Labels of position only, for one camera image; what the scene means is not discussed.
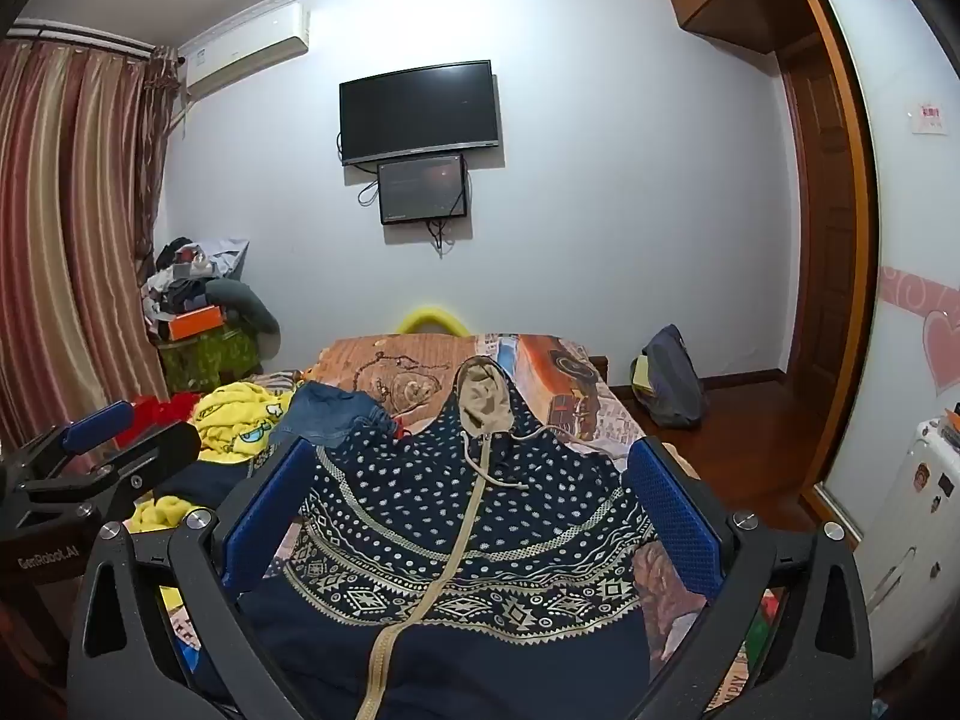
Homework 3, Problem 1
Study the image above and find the dark grey backpack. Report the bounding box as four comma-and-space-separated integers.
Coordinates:
632, 325, 710, 430

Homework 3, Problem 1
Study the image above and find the orange box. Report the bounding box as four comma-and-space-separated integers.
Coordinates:
169, 305, 226, 342

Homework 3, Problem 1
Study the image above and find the large black television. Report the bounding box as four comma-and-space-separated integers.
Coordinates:
339, 58, 502, 167

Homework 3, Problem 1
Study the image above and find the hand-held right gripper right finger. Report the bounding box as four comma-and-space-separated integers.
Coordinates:
628, 435, 876, 720

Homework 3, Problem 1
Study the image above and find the yellow curved foam tube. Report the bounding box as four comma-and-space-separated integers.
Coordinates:
396, 305, 470, 336

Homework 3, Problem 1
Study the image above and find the grey neck pillow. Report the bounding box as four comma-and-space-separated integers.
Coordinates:
206, 279, 282, 338

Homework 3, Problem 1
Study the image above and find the striped red beige curtain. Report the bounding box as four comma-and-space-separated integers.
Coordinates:
0, 37, 170, 451

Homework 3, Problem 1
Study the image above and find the brown wooden door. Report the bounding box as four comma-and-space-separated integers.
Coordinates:
776, 30, 860, 481

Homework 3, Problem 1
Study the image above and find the pile of clutter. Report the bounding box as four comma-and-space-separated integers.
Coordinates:
141, 236, 250, 323

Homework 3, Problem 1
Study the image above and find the small black monitor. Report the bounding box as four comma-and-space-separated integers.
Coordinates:
377, 154, 470, 226

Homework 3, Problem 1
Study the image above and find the yellow cartoon fleece blanket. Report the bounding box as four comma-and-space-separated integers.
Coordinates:
131, 381, 297, 533

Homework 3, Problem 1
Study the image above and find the brown patterned curtain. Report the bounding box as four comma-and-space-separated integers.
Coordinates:
135, 45, 182, 271

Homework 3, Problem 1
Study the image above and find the white appliance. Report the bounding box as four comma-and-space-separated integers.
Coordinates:
851, 412, 960, 683

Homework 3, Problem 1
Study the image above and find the red fluffy cloth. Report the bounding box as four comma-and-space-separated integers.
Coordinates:
112, 392, 200, 451

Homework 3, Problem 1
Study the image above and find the white air conditioner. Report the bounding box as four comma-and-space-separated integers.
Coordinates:
180, 1, 311, 100

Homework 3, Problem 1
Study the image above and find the blue denim garment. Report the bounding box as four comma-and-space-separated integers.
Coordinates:
270, 381, 398, 451

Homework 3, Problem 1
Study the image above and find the curtain rod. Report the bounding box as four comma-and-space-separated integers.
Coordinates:
4, 21, 162, 57

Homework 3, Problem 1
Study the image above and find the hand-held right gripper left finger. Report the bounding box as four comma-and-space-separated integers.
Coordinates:
67, 435, 331, 720

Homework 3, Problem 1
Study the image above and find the navy patterned hooded jacket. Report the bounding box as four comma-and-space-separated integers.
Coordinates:
150, 356, 698, 720

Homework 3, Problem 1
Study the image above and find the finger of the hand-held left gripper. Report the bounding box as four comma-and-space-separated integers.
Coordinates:
0, 400, 138, 486
10, 421, 203, 535

